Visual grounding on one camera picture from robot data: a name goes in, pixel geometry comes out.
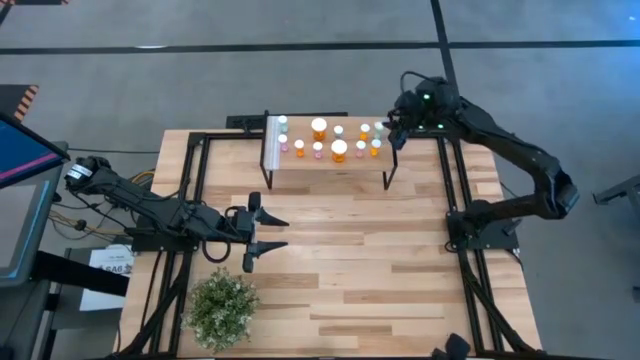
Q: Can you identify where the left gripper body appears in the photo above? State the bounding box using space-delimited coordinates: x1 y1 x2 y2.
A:
214 191 263 274

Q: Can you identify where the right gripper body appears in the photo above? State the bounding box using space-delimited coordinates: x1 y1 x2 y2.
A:
390 89 427 152

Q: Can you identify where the large orange pill bottle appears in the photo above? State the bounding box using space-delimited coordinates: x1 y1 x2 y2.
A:
310 117 329 142
330 139 349 164

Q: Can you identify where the wooden shelf with black legs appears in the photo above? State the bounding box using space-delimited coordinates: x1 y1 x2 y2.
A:
258 110 400 192

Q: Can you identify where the artificial green plant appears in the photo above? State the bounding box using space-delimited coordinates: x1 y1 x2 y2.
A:
182 267 261 351

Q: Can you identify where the white paper sign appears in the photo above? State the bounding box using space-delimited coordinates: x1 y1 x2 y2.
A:
78 243 137 312

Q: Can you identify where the black cart beam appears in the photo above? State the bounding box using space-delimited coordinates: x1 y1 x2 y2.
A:
30 251 131 297

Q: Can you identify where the person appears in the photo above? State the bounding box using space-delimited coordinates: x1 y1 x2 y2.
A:
430 332 472 360

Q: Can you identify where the black stand leg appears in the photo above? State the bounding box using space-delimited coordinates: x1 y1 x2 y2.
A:
592 172 640 206

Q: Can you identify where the blue display screen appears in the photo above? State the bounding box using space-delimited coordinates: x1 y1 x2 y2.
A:
0 110 71 190

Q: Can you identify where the hazard-striped black floor mat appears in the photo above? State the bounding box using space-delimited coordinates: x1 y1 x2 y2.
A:
0 83 40 124
0 0 71 7

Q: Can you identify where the yellow cable bundle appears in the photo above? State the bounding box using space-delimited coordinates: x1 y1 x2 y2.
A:
47 169 157 240

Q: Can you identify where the black floor cable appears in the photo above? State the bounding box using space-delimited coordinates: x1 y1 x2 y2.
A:
66 146 161 155

